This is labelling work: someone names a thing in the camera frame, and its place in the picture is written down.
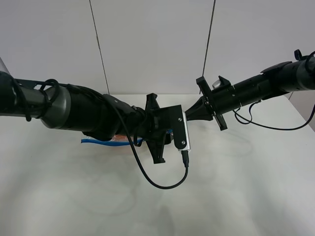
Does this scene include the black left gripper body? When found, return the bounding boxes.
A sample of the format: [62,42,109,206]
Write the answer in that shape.
[133,93,184,164]

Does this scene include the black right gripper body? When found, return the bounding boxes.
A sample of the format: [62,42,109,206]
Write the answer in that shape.
[196,76,240,131]

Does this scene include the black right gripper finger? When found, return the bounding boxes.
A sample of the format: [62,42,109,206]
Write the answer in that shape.
[185,97,213,121]

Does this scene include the clear zip bag blue seal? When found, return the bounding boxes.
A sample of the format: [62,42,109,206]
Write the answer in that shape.
[81,135,130,147]

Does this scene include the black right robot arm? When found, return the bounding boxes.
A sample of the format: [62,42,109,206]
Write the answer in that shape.
[186,50,315,130]

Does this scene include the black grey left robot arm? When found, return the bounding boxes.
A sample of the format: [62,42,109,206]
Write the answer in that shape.
[0,72,188,164]

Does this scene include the orange fruit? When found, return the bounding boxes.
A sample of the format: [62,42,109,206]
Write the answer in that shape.
[111,135,129,143]

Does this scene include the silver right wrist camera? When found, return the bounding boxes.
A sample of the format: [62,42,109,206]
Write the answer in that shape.
[212,76,231,91]

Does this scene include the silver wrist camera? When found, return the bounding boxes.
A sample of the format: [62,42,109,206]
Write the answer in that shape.
[173,111,191,151]
[212,76,231,91]

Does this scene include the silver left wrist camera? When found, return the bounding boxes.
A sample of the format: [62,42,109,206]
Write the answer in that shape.
[173,111,191,151]

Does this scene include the black left camera cable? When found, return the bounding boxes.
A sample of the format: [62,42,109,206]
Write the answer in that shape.
[108,103,190,190]

